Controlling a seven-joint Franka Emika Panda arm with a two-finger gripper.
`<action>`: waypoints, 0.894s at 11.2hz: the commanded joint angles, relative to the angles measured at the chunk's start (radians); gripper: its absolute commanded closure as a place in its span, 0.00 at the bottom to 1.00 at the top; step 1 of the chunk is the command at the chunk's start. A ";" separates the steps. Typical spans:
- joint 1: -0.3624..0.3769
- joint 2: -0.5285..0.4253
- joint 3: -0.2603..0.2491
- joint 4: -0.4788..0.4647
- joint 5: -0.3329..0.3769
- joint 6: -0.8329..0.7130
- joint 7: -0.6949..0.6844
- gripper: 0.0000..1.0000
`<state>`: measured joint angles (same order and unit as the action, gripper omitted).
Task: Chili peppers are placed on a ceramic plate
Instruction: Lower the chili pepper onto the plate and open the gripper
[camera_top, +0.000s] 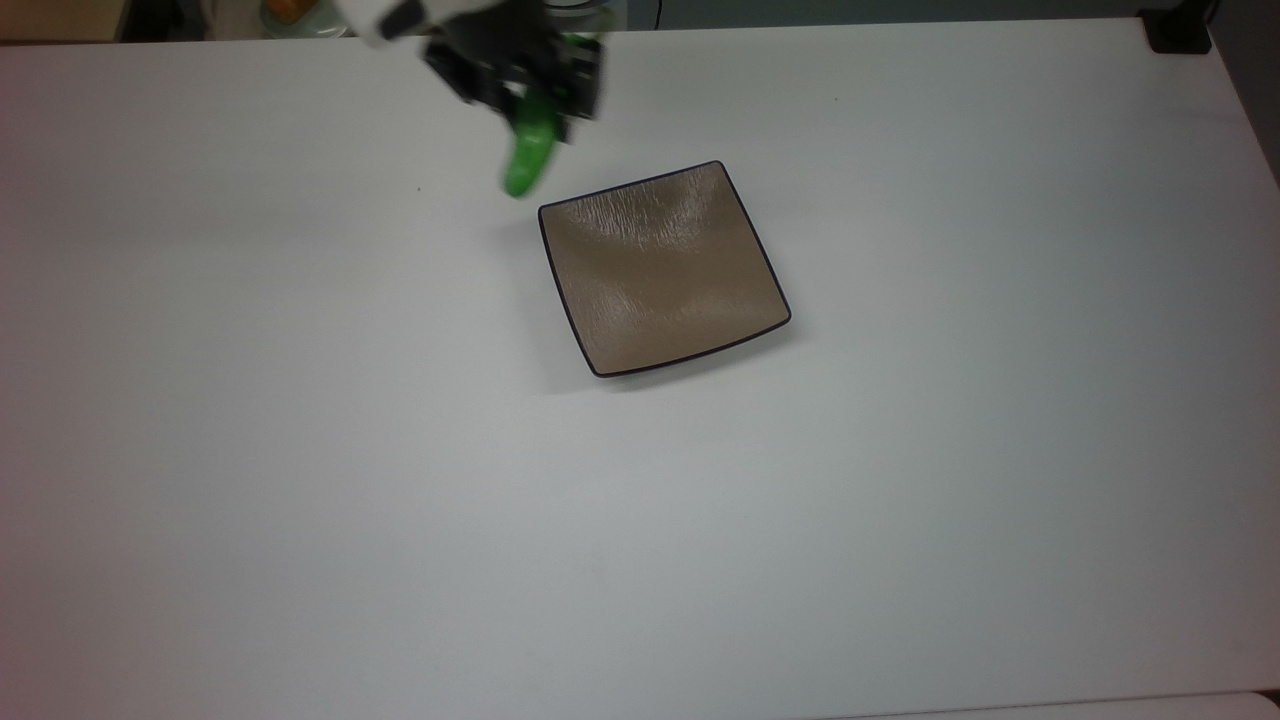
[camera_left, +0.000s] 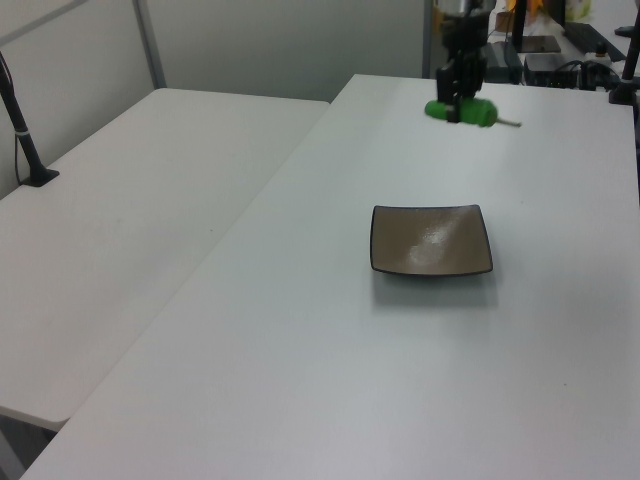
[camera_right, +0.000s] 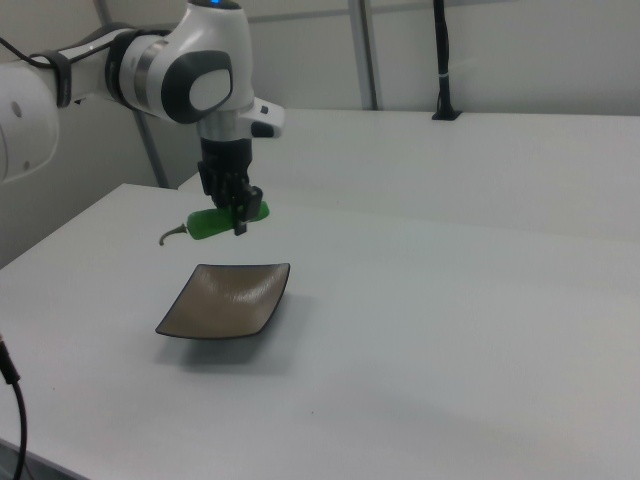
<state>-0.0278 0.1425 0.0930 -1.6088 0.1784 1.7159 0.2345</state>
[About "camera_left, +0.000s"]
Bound black power supply box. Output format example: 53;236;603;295
485;41;524;84

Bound black electronics box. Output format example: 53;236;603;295
523;52;582;87

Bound black keyboard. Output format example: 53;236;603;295
563;21;622;52

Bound green chili pepper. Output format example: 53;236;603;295
424;95;524;130

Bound square brown ceramic plate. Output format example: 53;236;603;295
370;203;496;278

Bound black monitor stand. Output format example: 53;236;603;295
509;0;562;54

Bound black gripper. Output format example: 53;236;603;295
435;12;490;124

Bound grey metal partition post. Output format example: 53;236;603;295
421;0;437;80
132;0;168;92

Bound tangled black cables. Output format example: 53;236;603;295
558;58;624;92

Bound black camera stand white band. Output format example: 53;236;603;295
0;48;61;188

